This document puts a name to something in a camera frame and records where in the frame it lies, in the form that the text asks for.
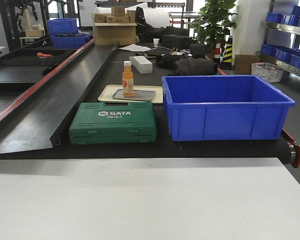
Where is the blue crate stack far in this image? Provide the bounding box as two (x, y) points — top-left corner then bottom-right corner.
(47, 18), (92, 49)

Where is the small grey metal tray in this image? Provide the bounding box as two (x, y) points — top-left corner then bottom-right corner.
(112, 89), (156, 102)

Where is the cream plastic tray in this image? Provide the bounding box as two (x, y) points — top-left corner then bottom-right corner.
(98, 84), (164, 105)

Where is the white paper cup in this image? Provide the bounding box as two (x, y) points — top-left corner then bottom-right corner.
(153, 38), (160, 48)

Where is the white rectangular box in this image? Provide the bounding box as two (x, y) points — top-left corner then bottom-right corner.
(129, 56), (153, 74)

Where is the dark clothing bundle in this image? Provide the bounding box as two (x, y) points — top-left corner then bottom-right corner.
(168, 57), (218, 76)

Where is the striped traffic cone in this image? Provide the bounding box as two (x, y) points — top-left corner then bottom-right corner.
(219, 36), (233, 70)

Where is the orange juice bottle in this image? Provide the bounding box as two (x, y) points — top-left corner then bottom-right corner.
(122, 61), (134, 97)

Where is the white woven basket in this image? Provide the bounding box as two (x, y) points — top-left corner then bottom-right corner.
(251, 62), (284, 83)

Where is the large cardboard box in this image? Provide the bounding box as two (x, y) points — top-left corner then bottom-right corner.
(93, 23), (137, 46)

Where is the green potted plant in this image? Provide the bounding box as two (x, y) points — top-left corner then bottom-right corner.
(190, 0), (237, 50)

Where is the green SATA tool case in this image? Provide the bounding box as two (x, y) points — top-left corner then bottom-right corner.
(68, 102), (157, 145)

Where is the large blue plastic bin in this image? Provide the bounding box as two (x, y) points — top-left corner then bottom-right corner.
(161, 75), (295, 141)

